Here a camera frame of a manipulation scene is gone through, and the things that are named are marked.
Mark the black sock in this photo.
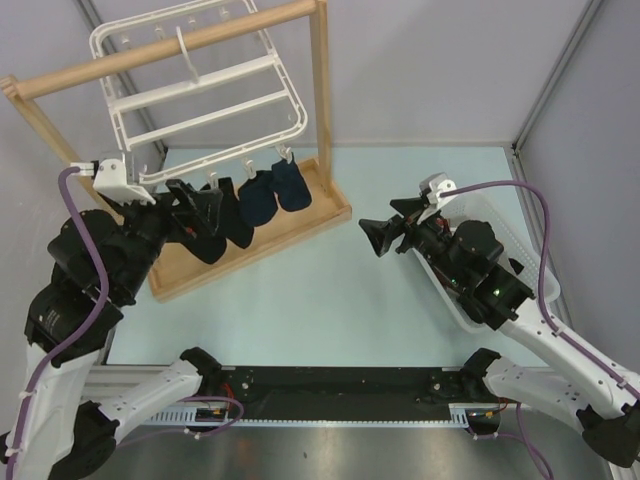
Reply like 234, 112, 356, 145
214, 177, 254, 249
178, 185, 226, 265

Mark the white plastic basket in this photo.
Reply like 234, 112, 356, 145
411, 192, 540, 334

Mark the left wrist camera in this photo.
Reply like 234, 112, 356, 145
70, 153, 156, 205

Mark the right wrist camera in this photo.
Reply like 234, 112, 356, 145
418, 172, 456, 224

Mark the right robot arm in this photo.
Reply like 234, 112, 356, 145
358, 195, 639, 468

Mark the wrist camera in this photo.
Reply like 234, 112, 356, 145
418, 172, 456, 224
70, 153, 156, 205

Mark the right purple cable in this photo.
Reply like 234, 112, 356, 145
439, 180, 640, 476

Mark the dark blue sock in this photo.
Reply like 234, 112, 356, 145
238, 170, 278, 227
270, 158, 312, 212

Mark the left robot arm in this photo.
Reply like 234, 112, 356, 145
1, 180, 223, 479

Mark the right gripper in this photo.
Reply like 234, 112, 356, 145
358, 196, 467, 286

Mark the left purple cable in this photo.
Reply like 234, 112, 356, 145
4, 167, 109, 480

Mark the white plastic clip hanger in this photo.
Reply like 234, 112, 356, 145
100, 29, 309, 187

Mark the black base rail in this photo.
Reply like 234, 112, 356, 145
84, 364, 611, 431

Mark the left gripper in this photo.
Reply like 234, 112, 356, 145
110, 175, 224, 296

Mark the purple cable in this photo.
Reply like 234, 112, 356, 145
4, 167, 109, 480
439, 180, 640, 476

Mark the wooden hanging rack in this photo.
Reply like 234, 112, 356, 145
1, 1, 351, 301

